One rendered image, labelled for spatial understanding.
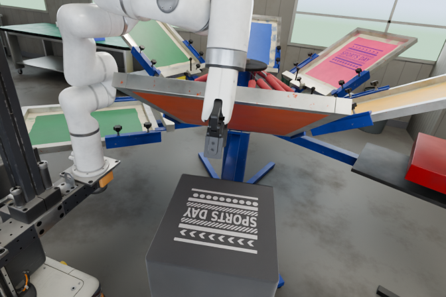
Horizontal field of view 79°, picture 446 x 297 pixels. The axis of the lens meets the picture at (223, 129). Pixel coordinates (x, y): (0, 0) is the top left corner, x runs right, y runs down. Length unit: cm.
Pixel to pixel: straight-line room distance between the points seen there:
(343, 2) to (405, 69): 138
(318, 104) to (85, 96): 70
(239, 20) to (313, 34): 424
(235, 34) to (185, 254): 76
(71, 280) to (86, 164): 96
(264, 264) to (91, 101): 79
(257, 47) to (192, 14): 239
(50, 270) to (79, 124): 116
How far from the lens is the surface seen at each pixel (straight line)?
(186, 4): 49
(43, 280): 195
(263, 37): 300
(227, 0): 49
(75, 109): 96
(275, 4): 476
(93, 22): 79
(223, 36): 48
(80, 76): 91
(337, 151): 183
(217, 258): 102
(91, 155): 105
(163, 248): 104
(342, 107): 69
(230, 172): 143
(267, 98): 65
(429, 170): 157
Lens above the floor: 176
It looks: 27 degrees down
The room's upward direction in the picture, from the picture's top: 5 degrees clockwise
